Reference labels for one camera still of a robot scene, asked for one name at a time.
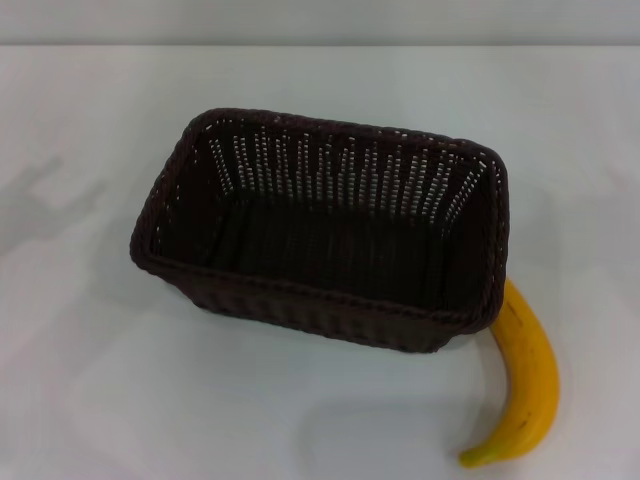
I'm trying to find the dark brown woven basket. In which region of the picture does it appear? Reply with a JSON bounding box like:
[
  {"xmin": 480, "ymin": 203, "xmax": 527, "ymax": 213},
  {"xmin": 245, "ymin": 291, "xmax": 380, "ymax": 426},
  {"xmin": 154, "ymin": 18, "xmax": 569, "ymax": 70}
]
[{"xmin": 128, "ymin": 106, "xmax": 512, "ymax": 355}]

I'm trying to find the yellow banana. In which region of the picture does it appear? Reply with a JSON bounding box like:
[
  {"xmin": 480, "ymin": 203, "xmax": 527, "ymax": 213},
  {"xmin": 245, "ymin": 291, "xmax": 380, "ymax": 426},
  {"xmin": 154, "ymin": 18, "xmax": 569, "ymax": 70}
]
[{"xmin": 458, "ymin": 278, "xmax": 560, "ymax": 470}]

